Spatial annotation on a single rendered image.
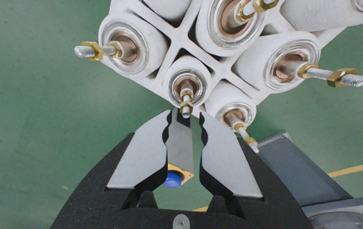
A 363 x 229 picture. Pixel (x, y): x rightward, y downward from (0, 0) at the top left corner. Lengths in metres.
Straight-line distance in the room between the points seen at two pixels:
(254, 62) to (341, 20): 0.11
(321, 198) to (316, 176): 0.07
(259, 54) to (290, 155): 0.52
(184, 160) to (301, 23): 0.34
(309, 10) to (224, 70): 0.14
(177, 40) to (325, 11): 0.22
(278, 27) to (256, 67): 0.10
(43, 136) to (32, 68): 0.44
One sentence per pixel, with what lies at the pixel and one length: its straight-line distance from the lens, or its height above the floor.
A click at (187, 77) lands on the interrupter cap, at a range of 0.20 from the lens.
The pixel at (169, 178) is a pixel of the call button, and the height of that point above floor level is 0.33.
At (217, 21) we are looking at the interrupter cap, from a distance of 0.20.
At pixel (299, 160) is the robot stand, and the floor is 0.15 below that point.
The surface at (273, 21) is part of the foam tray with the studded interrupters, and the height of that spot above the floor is 0.18.
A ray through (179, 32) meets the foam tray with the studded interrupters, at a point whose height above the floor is 0.18.
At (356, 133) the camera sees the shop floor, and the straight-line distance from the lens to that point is 1.01.
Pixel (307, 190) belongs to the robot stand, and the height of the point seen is 0.24.
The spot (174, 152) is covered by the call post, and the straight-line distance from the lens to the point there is 0.27.
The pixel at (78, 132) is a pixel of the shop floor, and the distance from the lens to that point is 0.88.
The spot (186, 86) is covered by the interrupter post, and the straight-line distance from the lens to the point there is 0.19.
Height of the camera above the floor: 0.45
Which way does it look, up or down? 58 degrees down
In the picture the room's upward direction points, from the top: 174 degrees counter-clockwise
